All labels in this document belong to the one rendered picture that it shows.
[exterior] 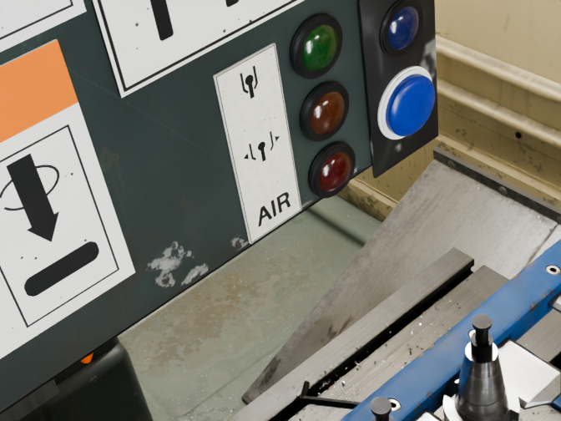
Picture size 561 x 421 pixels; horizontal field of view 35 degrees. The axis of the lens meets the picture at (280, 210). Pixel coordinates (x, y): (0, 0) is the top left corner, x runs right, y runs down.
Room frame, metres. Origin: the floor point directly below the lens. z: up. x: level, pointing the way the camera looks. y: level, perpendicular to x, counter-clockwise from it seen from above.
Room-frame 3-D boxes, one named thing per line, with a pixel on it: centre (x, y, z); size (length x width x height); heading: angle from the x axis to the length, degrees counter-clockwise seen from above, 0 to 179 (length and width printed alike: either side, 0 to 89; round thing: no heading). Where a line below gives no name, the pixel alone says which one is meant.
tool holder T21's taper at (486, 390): (0.46, -0.14, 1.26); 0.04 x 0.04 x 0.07
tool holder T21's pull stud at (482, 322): (0.46, -0.14, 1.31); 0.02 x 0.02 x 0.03
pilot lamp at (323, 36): (0.32, -0.03, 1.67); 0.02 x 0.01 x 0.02; 124
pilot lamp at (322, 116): (0.32, -0.03, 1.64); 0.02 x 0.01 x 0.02; 124
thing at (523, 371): (0.49, -0.18, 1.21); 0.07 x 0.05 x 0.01; 34
